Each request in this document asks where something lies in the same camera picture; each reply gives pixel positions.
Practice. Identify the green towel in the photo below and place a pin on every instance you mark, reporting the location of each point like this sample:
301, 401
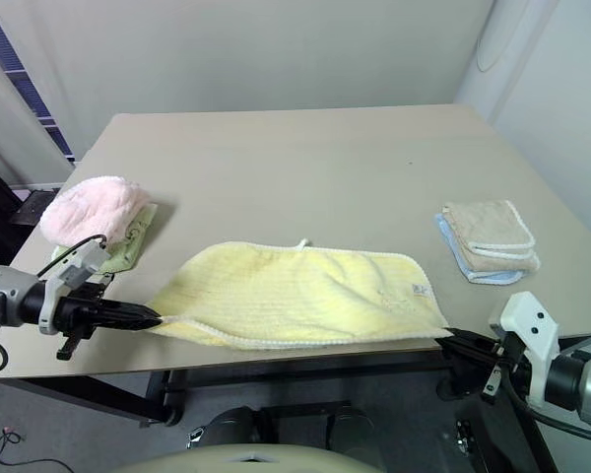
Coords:
128, 252

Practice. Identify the blue striped window panel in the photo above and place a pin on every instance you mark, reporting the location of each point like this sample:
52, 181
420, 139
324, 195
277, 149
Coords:
34, 98

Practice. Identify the dark rounded shape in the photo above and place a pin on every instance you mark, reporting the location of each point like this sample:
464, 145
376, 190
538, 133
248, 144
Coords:
234, 426
354, 431

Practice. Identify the light blue folded towel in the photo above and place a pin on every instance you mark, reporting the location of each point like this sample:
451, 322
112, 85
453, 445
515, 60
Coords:
492, 279

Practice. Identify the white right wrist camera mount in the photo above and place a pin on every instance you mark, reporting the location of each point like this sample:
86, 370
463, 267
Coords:
527, 315

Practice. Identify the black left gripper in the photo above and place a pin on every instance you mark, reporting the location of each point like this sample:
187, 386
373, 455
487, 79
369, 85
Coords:
81, 311

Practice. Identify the black table frame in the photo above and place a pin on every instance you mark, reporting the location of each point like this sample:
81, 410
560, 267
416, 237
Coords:
300, 367

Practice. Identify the beige folded towel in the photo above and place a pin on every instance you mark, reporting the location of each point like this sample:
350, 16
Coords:
487, 226

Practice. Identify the pink fluffy towel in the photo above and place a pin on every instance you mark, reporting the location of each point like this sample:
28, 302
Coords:
93, 207

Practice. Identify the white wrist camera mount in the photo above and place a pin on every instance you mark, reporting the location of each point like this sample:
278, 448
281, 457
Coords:
79, 259
527, 315

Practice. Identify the yellow towel with white trim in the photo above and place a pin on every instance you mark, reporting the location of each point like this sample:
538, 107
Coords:
300, 295

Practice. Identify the beige rounded robot torso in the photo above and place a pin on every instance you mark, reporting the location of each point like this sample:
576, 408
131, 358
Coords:
246, 459

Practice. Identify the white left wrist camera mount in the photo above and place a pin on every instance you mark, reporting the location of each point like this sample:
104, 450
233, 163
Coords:
79, 259

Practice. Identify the black equipment case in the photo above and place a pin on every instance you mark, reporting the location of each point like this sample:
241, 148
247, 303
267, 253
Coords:
0, 212

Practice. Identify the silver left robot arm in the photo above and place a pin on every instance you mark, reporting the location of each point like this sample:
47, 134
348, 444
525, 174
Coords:
0, 291

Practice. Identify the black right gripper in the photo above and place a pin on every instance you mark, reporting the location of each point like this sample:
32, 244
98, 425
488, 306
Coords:
508, 362

